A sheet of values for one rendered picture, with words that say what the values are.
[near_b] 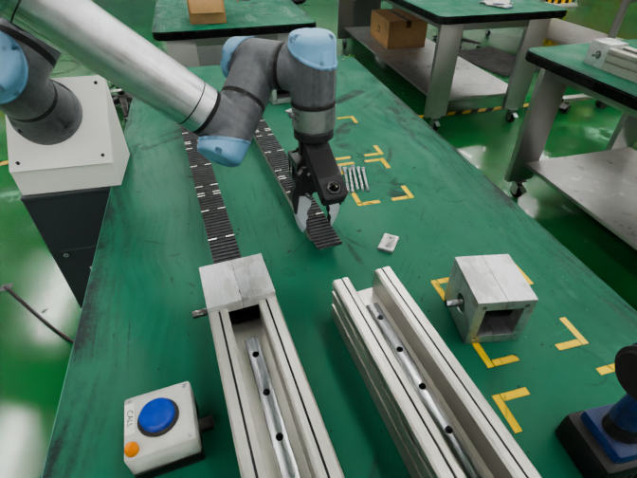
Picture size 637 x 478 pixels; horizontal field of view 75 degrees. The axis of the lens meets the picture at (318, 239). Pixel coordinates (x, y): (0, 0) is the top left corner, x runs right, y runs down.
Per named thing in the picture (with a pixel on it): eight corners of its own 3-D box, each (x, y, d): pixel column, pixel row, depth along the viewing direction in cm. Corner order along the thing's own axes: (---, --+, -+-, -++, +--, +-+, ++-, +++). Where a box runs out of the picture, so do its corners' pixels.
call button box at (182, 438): (136, 422, 55) (122, 397, 51) (209, 399, 58) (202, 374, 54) (137, 484, 49) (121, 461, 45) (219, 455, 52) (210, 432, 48)
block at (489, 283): (429, 298, 72) (440, 257, 66) (493, 293, 73) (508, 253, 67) (448, 344, 65) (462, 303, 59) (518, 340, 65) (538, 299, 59)
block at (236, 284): (194, 311, 70) (182, 270, 64) (265, 293, 73) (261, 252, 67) (201, 354, 63) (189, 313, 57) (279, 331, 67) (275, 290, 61)
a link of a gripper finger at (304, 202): (296, 218, 87) (305, 179, 82) (305, 234, 83) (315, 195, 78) (282, 218, 86) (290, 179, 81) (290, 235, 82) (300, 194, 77)
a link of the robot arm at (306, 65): (297, 24, 67) (346, 28, 64) (299, 91, 74) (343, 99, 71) (273, 34, 61) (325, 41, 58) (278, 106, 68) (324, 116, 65)
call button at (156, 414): (141, 410, 51) (137, 401, 49) (175, 399, 52) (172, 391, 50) (142, 441, 48) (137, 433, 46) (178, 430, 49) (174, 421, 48)
